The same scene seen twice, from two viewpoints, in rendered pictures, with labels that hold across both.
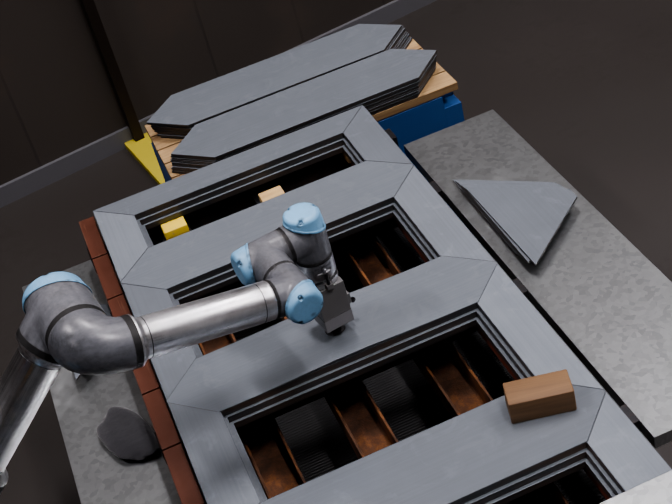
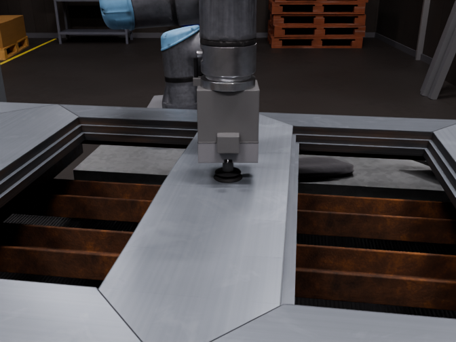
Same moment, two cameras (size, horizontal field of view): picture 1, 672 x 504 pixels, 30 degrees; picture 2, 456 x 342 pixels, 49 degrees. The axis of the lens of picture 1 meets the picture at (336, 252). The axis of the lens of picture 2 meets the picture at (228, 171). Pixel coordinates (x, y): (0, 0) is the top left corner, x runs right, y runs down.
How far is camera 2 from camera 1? 265 cm
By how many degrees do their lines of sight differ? 90
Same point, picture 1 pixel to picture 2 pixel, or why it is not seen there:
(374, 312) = (219, 205)
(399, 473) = not seen: outside the picture
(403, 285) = (247, 242)
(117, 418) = (332, 162)
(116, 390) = (383, 178)
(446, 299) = (155, 264)
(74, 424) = (356, 159)
